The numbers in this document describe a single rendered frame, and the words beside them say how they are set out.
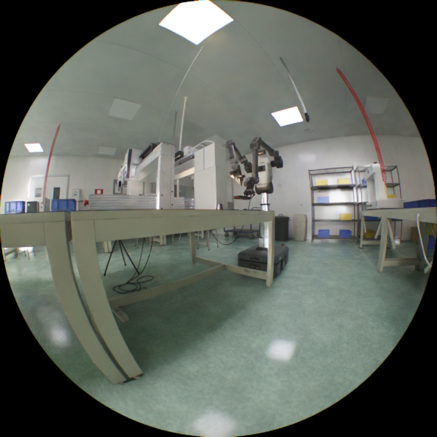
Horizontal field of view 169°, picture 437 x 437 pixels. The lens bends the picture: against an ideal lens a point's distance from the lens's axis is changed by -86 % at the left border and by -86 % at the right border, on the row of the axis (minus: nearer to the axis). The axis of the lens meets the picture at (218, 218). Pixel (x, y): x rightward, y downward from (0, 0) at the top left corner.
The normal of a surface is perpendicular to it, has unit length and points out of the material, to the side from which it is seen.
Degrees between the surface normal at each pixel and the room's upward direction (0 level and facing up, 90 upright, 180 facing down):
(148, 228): 90
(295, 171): 90
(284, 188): 90
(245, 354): 0
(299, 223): 94
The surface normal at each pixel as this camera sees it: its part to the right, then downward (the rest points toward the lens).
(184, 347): -0.03, -1.00
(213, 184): -0.66, 0.04
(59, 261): 0.75, 0.00
